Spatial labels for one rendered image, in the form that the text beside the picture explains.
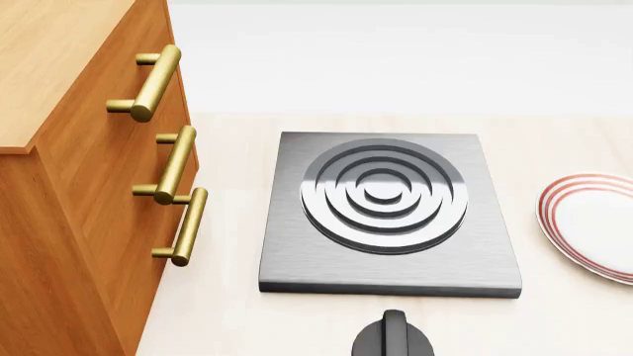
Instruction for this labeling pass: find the grey metal stove plate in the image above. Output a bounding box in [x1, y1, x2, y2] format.
[258, 131, 523, 300]

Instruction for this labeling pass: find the black stove knob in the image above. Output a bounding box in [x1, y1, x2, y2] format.
[351, 309, 437, 356]

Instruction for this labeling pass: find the wooden drawer cabinet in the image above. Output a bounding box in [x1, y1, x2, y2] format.
[0, 0, 201, 356]

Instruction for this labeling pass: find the white plate with red rings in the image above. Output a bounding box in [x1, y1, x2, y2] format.
[535, 172, 633, 287]

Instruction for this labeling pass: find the small brass drawer handle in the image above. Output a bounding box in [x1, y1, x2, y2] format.
[150, 187, 209, 267]

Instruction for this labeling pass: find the medium brass drawer handle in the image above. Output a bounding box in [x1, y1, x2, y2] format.
[132, 125, 198, 207]

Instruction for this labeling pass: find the large brass drawer handle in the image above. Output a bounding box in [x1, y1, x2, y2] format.
[106, 44, 183, 125]

